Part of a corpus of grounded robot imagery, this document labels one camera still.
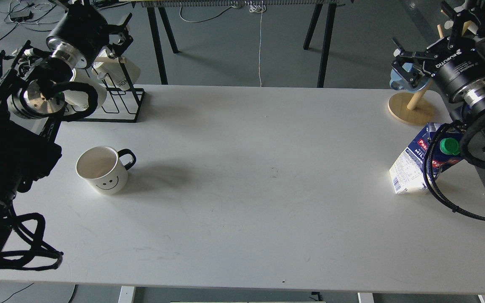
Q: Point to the blue white milk carton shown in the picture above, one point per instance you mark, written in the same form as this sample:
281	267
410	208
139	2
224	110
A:
406	172

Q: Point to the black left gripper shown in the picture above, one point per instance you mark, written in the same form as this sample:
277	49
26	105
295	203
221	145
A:
81	34

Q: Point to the white smiley face mug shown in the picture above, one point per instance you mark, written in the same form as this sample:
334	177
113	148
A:
105	169

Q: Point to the black wire mug rack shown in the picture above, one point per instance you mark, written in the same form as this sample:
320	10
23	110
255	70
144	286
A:
119	106

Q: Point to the white mug rear on rack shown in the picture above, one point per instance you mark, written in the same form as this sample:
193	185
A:
116	74

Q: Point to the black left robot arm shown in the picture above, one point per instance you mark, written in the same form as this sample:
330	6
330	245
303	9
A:
37	94

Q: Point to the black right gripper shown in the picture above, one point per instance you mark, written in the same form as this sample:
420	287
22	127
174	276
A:
452	69

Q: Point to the wooden mug tree stand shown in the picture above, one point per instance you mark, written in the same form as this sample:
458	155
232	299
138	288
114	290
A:
412	108

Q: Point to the white mug front on rack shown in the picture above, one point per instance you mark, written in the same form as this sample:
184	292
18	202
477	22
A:
80	99

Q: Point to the white mug on rack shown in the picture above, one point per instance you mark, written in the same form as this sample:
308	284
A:
116	74
80	99

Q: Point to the blue mug on tree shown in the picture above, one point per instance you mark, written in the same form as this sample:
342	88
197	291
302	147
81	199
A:
397	83

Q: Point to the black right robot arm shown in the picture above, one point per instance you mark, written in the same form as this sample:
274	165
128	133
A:
471	122

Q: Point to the black trestle table legs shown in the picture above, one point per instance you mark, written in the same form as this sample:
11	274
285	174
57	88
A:
242	42

